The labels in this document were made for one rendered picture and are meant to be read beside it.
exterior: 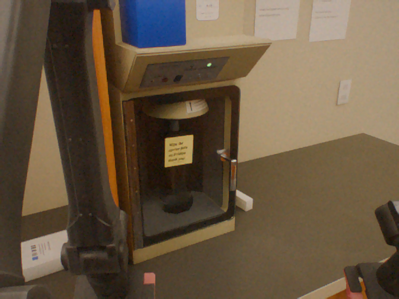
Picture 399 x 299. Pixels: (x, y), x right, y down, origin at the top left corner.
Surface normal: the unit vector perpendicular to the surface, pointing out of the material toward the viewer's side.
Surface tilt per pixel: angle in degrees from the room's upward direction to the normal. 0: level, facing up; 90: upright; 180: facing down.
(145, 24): 90
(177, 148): 90
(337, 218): 0
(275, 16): 90
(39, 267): 90
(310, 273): 0
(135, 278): 29
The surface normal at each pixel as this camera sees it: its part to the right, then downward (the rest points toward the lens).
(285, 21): 0.48, 0.34
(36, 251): 0.00, -0.92
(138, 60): 0.34, 0.89
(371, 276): 0.03, -0.62
